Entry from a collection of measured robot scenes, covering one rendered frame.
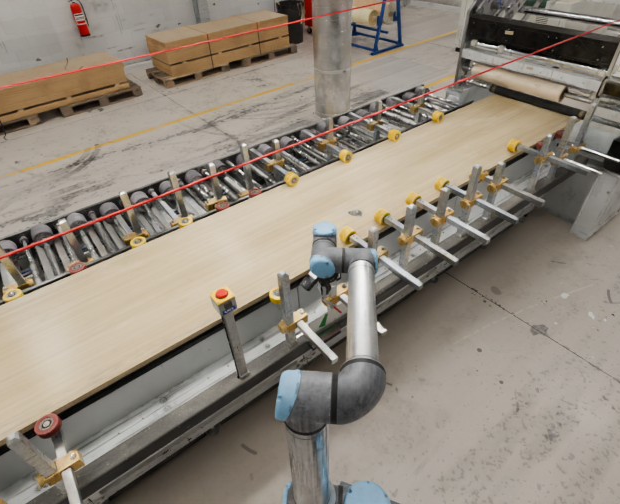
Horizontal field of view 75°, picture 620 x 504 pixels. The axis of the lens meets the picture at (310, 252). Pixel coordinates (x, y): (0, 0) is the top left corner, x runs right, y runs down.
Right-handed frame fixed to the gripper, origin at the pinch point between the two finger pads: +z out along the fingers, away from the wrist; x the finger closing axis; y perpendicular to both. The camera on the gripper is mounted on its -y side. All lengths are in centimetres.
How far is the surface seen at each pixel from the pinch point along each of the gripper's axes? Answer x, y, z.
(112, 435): 22, -97, 37
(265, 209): 83, 22, 11
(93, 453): 19, -105, 37
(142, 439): 7, -87, 29
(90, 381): 29, -93, 9
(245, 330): 27.5, -27.5, 29.4
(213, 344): 27, -44, 26
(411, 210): 7, 60, -13
